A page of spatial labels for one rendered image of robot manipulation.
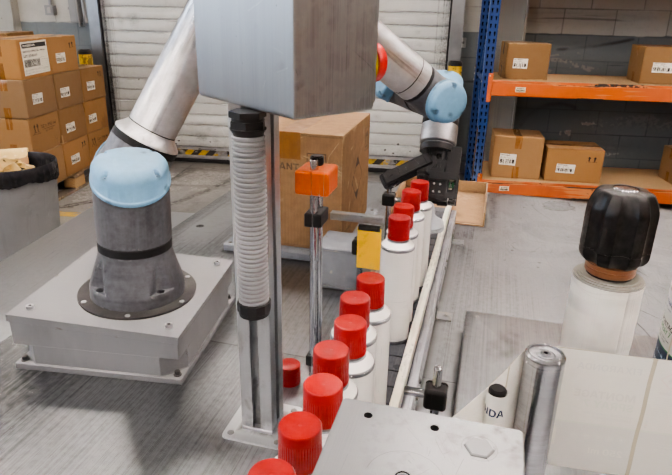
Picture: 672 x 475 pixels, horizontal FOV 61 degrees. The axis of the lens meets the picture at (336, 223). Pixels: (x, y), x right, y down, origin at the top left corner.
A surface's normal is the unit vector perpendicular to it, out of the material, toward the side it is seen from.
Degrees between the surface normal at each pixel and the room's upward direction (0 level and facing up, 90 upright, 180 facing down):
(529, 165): 90
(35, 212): 99
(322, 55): 90
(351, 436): 0
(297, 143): 90
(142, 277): 75
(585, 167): 90
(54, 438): 0
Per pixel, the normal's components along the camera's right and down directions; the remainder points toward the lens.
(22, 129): -0.07, 0.33
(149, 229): 0.64, 0.32
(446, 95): 0.36, 0.37
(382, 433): 0.02, -0.94
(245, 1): -0.77, 0.21
